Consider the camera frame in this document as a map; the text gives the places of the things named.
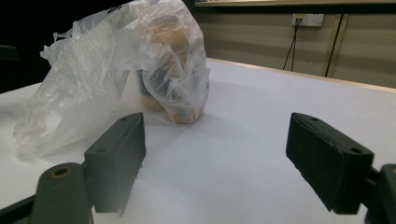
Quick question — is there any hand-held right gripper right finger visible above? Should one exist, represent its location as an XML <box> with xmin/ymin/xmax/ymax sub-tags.
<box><xmin>285</xmin><ymin>111</ymin><xmax>375</xmax><ymax>216</ymax></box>

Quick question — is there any orange juice bottle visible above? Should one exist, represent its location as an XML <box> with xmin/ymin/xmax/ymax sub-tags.
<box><xmin>162</xmin><ymin>18</ymin><xmax>208</xmax><ymax>124</ymax></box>

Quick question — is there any black horizontal rail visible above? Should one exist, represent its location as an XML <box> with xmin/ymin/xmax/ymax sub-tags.
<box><xmin>186</xmin><ymin>0</ymin><xmax>396</xmax><ymax>15</ymax></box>

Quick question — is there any white wall socket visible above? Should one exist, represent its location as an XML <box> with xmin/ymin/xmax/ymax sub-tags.
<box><xmin>291</xmin><ymin>13</ymin><xmax>325</xmax><ymax>28</ymax></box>

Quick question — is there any clear plastic bag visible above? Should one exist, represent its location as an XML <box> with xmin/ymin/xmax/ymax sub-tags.
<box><xmin>12</xmin><ymin>0</ymin><xmax>211</xmax><ymax>160</ymax></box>

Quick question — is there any thin black wall cable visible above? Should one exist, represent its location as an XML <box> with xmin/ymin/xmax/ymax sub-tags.
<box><xmin>290</xmin><ymin>24</ymin><xmax>301</xmax><ymax>73</ymax></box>
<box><xmin>281</xmin><ymin>19</ymin><xmax>299</xmax><ymax>71</ymax></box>

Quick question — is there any black curtain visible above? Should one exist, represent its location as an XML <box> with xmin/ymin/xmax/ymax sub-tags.
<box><xmin>0</xmin><ymin>0</ymin><xmax>132</xmax><ymax>94</ymax></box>

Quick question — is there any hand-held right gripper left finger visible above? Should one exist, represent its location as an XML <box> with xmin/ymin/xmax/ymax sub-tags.
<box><xmin>83</xmin><ymin>111</ymin><xmax>148</xmax><ymax>217</ymax></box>

